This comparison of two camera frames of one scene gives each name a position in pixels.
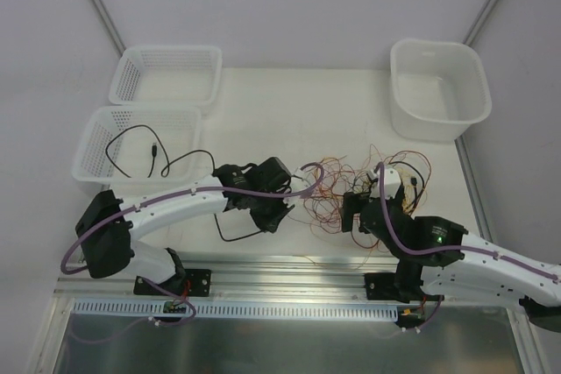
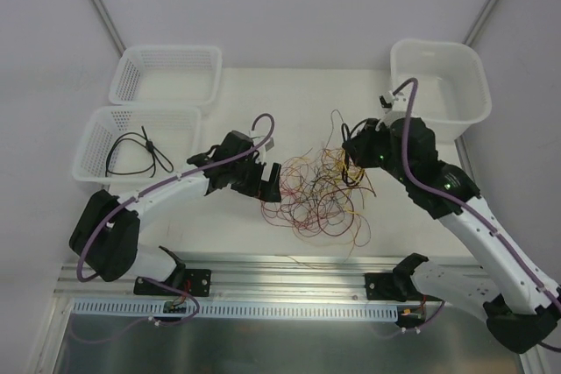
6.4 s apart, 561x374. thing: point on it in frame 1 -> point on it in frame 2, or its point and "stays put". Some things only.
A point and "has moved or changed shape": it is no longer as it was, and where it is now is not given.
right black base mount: (394, 286) stays put
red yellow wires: (344, 194) has moved or changed shape
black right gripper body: (351, 210) -> (355, 151)
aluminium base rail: (266, 280) stays put
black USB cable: (150, 173) -> (143, 138)
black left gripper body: (272, 215) -> (252, 179)
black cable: (414, 181) has moved or changed shape
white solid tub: (438, 88) stays put
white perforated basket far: (168, 74) stays put
